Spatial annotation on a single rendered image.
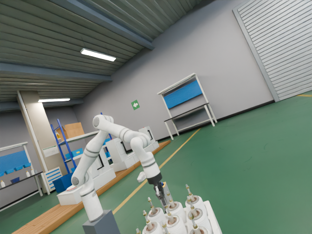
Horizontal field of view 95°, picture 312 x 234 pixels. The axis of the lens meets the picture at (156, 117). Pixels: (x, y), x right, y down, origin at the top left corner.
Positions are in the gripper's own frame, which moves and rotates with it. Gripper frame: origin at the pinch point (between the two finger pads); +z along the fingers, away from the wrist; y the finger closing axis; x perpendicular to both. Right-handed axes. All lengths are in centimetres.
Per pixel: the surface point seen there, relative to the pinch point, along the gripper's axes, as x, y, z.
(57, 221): 161, 108, 30
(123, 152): 99, 254, -7
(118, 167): 121, 251, 20
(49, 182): 405, 376, 4
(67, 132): 312, 410, -131
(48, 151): 445, 464, -103
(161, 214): 6.3, 10.6, 11.7
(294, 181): -81, 32, 35
